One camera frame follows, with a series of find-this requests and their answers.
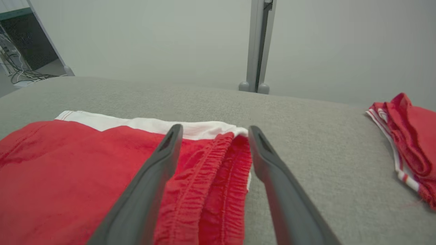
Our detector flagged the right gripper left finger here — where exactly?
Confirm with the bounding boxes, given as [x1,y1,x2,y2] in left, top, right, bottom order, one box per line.
[87,124,184,245]

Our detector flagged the tangled white and black cables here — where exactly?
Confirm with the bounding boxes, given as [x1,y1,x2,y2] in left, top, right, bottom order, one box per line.
[0,34,66,85]

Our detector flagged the dark speckled cabinet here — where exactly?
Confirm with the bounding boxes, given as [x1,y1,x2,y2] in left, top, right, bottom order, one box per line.
[0,7,59,70]

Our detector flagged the red shorts white side stripe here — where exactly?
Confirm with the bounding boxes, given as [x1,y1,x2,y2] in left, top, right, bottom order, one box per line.
[0,110,253,245]

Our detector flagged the grey partition post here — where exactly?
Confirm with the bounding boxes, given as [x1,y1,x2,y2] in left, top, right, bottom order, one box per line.
[238,0,277,95]

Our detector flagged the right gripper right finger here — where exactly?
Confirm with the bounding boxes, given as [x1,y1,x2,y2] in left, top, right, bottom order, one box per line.
[248,126,342,245]

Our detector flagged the red and white jersey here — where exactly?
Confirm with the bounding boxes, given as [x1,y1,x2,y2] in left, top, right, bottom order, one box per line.
[365,93,436,211]

